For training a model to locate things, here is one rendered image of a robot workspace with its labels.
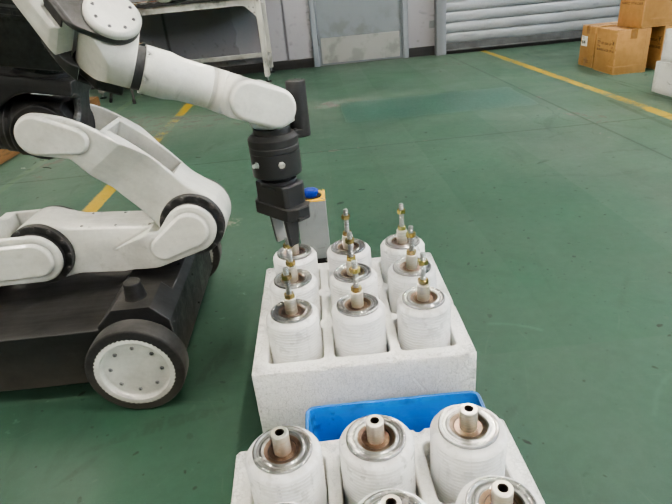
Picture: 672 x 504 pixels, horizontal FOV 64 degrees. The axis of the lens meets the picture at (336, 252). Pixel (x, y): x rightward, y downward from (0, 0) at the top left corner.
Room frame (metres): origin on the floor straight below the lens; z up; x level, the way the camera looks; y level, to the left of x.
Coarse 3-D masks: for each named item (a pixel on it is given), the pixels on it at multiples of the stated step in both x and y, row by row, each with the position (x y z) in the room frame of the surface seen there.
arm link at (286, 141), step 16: (288, 80) 0.95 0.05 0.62; (304, 80) 0.94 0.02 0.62; (304, 96) 0.93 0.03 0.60; (304, 112) 0.93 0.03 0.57; (256, 128) 0.89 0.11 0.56; (272, 128) 0.89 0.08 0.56; (288, 128) 0.91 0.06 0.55; (304, 128) 0.93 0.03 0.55; (256, 144) 0.89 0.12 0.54; (272, 144) 0.88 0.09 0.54; (288, 144) 0.89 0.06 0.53
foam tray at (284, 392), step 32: (384, 288) 0.97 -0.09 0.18; (256, 352) 0.79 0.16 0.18; (416, 352) 0.75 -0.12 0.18; (448, 352) 0.74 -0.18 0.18; (256, 384) 0.73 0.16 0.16; (288, 384) 0.73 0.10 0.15; (320, 384) 0.73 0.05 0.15; (352, 384) 0.73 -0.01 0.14; (384, 384) 0.73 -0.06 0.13; (416, 384) 0.73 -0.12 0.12; (448, 384) 0.73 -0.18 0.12; (288, 416) 0.73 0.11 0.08
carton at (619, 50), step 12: (600, 36) 4.17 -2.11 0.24; (612, 36) 4.00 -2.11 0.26; (624, 36) 3.93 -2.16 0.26; (636, 36) 3.93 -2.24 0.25; (648, 36) 3.93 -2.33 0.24; (600, 48) 4.15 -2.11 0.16; (612, 48) 3.98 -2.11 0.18; (624, 48) 3.93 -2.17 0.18; (636, 48) 3.93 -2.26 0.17; (648, 48) 3.93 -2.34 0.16; (600, 60) 4.13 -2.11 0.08; (612, 60) 3.95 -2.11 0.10; (624, 60) 3.93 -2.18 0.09; (636, 60) 3.93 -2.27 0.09; (612, 72) 3.93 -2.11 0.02; (624, 72) 3.93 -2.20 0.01; (636, 72) 3.93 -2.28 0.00
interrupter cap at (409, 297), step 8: (416, 288) 0.84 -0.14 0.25; (432, 288) 0.83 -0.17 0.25; (408, 296) 0.82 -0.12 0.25; (416, 296) 0.82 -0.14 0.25; (432, 296) 0.81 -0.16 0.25; (440, 296) 0.81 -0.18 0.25; (408, 304) 0.79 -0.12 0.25; (416, 304) 0.79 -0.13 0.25; (424, 304) 0.78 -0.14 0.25; (432, 304) 0.78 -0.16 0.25; (440, 304) 0.78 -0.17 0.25
